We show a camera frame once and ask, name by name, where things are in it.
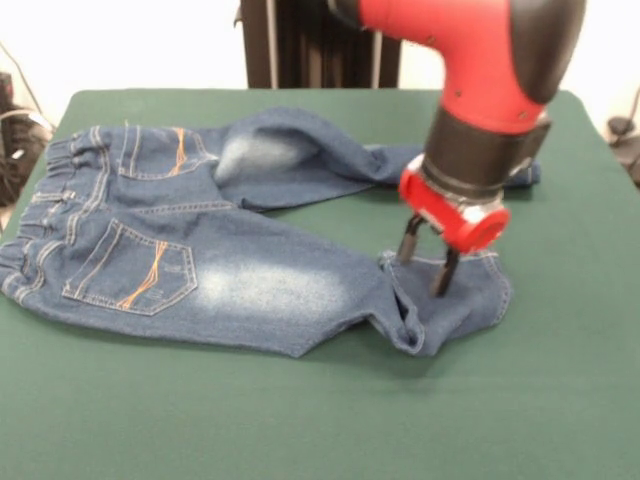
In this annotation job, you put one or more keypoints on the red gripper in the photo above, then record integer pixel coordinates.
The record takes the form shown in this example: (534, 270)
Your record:
(450, 215)

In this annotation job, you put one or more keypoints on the blue denim jeans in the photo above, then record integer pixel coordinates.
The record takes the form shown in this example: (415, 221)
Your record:
(225, 270)

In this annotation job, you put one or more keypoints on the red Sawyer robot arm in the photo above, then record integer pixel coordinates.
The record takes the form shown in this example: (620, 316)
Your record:
(490, 75)

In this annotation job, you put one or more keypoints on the dark green table cloth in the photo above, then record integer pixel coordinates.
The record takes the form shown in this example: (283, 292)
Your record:
(350, 425)

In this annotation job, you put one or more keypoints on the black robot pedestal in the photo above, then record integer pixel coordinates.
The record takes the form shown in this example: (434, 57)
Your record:
(310, 50)

